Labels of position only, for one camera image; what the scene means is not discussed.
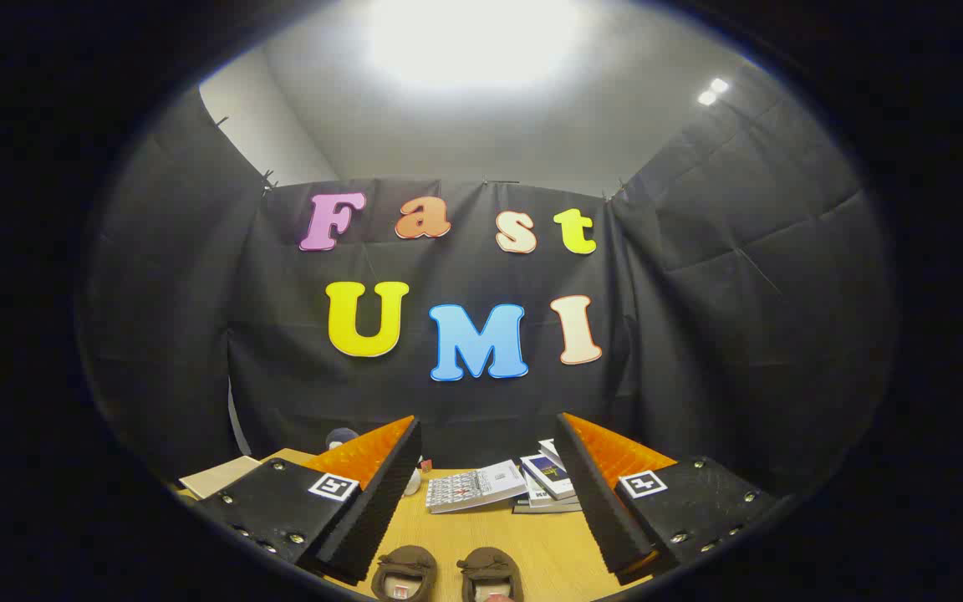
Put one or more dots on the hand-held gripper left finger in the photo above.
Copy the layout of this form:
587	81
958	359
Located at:
381	502

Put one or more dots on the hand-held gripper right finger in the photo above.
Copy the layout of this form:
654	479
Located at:
603	510

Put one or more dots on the brown fuzzy shoe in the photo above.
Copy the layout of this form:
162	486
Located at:
490	566
404	564

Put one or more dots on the beige fabric storage box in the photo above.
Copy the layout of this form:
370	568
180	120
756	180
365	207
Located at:
218	477

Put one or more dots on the white duck plush toy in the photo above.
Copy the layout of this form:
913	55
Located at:
412	483

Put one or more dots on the thin white book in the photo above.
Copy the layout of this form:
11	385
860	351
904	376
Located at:
544	502

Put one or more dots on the white book blue cover picture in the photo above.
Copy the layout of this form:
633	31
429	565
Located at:
548	477

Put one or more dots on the penguin plush toy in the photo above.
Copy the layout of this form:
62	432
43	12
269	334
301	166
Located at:
342	436

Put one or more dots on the grey patterned cover book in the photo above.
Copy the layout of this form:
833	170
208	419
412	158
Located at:
473	487

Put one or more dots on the small ceiling spot light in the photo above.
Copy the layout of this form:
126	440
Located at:
720	84
706	98

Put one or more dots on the large ceiling light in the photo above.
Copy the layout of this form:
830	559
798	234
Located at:
473	38

